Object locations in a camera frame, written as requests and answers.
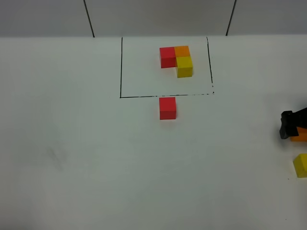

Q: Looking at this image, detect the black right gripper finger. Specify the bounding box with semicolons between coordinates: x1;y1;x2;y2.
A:
279;111;299;139

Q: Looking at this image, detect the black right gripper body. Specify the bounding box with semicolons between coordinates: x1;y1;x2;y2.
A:
292;108;307;129

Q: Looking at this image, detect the yellow template block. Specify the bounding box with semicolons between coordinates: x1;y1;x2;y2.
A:
176;56;193;78

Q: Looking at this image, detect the orange template block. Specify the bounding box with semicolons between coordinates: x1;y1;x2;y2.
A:
174;46;190;58

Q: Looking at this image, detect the red template block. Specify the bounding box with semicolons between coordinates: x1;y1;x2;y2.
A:
159;47;177;69

